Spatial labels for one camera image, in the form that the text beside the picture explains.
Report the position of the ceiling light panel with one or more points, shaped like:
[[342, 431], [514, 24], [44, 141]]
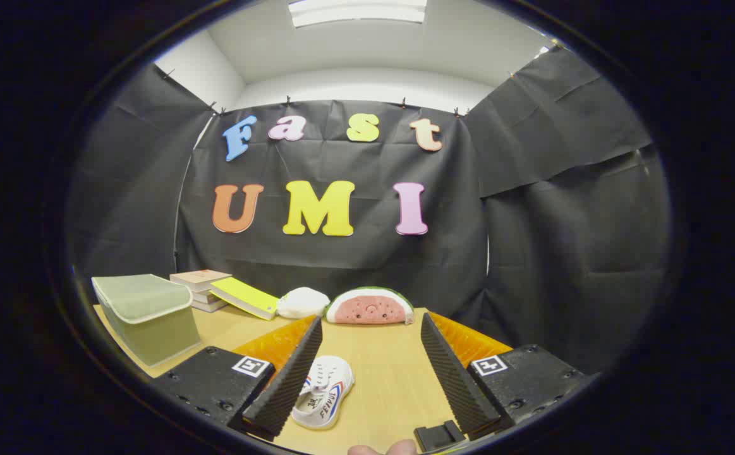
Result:
[[358, 12]]

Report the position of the beige cover book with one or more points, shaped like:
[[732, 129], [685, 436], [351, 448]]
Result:
[[200, 278]]

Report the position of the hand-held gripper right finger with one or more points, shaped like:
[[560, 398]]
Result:
[[452, 379]]

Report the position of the black backdrop cloth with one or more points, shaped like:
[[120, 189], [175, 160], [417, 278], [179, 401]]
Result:
[[342, 265]]

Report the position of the yellow cover book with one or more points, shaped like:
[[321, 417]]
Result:
[[241, 294]]

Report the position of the watermelon slice plush toy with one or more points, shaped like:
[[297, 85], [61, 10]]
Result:
[[370, 309]]

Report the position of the black plastic block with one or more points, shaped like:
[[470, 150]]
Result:
[[437, 436]]

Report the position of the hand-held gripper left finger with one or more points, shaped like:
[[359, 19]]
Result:
[[291, 379]]

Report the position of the pale grey book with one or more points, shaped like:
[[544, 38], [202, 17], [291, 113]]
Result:
[[209, 306], [203, 296]]

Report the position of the white plush toy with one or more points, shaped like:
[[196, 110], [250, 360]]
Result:
[[304, 303]]

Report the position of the white canvas shoe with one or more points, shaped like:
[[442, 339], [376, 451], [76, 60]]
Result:
[[332, 379]]

